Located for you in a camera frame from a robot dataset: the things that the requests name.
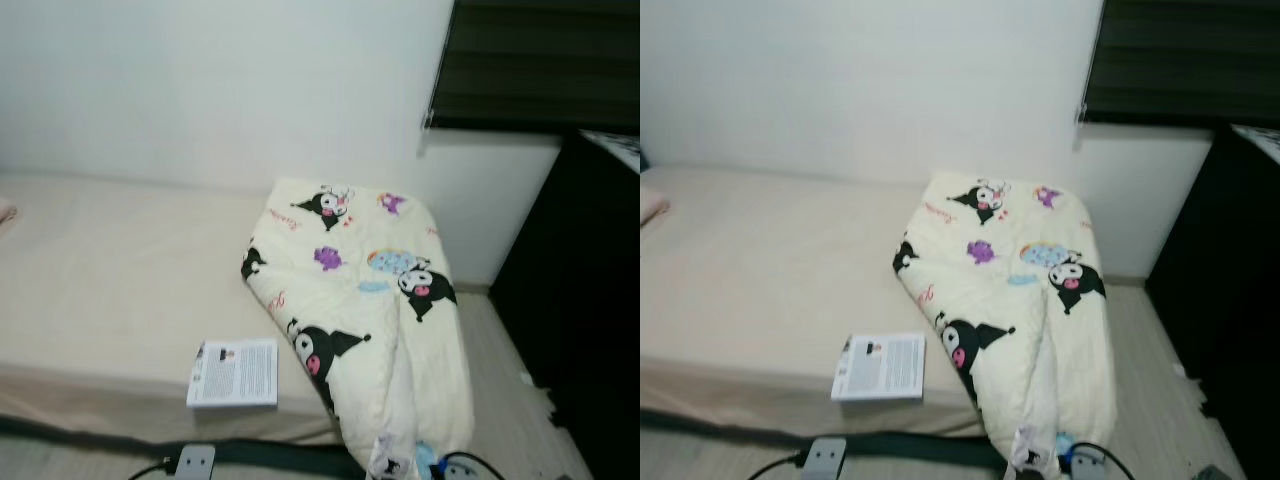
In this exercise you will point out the patterned white cloth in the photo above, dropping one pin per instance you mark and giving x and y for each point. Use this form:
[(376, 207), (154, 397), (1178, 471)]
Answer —
[(615, 148), (1260, 142)]

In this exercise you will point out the white printed booklet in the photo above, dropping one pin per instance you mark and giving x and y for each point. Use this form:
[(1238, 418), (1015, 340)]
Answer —
[(880, 367), (235, 372)]

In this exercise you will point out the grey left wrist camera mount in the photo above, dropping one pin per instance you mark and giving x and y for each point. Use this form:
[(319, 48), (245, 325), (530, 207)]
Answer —
[(195, 463), (825, 460)]

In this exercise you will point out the cream cartoon print blanket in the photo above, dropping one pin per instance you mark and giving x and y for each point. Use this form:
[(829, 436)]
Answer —
[(1000, 290), (350, 300)]

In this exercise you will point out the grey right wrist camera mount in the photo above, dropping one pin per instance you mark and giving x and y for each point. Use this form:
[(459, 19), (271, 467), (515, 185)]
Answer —
[(432, 465), (1068, 460)]

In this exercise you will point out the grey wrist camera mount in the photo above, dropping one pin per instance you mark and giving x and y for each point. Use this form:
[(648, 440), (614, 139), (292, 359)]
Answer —
[(432, 465), (1068, 460), (825, 460), (195, 463)]

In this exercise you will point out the black wardrobe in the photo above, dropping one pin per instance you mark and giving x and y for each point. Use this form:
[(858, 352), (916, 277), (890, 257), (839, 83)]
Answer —
[(1230, 300), (580, 300)]

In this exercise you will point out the dark window blind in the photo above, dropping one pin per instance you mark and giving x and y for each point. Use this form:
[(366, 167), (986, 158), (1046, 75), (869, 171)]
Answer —
[(540, 60), (1190, 60)]

